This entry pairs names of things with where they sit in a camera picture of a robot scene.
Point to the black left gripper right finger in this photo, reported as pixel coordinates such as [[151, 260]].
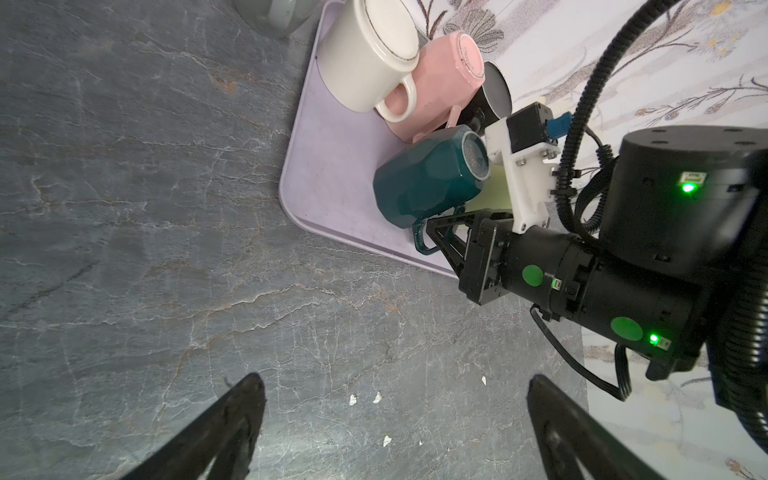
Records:
[[572, 443]]

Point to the dark green ceramic mug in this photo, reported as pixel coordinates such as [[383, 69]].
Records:
[[443, 171]]

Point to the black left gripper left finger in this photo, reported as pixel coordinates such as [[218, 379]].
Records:
[[218, 444]]

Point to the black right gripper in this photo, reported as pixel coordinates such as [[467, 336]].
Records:
[[473, 244]]

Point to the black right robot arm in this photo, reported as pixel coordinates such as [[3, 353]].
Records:
[[679, 264]]

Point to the light green ceramic mug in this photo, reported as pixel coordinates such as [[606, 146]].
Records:
[[494, 194]]

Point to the pink ceramic mug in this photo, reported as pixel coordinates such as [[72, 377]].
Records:
[[449, 73]]

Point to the lilac plastic tray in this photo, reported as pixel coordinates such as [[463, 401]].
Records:
[[326, 185]]

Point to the white ceramic mug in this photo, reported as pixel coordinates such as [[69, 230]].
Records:
[[367, 57]]

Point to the grey ceramic mug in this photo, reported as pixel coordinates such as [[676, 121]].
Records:
[[275, 18]]

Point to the black ceramic mug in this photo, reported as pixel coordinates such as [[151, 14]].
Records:
[[490, 103]]

